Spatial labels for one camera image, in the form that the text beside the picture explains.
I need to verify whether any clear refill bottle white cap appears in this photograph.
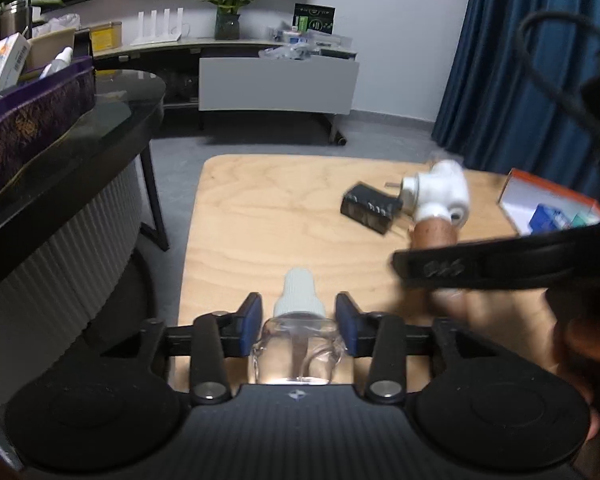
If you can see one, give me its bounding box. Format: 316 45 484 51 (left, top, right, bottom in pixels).
249 268 346 386

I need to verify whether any rose gold bottle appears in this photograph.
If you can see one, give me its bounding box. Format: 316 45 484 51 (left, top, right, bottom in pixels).
411 203 458 250

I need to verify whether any black power adapter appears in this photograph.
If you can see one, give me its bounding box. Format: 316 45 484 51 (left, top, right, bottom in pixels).
340 182 403 235

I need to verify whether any white plug-in vaporizer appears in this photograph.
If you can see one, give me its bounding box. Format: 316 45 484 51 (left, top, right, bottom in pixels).
387 159 470 229

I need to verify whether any right hand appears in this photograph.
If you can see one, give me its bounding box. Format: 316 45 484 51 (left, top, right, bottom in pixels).
429 289 600 440

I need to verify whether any teal rectangular box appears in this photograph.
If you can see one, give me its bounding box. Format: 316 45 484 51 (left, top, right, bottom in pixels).
570 211 600 229

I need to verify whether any blue rectangular box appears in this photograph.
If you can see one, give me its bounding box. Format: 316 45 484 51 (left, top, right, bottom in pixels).
528 204 571 234

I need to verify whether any orange-rimmed white tray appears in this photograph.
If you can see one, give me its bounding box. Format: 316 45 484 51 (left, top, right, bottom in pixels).
498 169 600 235

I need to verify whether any blue curtain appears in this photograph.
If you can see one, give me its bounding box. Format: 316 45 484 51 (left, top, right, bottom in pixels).
432 0 600 202

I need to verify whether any black side table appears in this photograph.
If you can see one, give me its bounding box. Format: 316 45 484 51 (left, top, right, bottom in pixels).
0 70 166 406

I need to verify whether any white tv cabinet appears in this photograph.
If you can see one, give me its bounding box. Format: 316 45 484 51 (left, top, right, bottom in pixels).
94 38 360 145

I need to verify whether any white router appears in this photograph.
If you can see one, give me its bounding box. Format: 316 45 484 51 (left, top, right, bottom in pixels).
132 8 184 46

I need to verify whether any purple patterned storage box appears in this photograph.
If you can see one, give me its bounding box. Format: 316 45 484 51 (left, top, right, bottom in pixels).
0 56 95 193

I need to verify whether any black green display box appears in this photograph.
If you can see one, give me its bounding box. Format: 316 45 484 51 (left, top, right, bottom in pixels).
292 3 336 35

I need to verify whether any yellow box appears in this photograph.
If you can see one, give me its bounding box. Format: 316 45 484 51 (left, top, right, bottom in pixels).
90 21 122 52

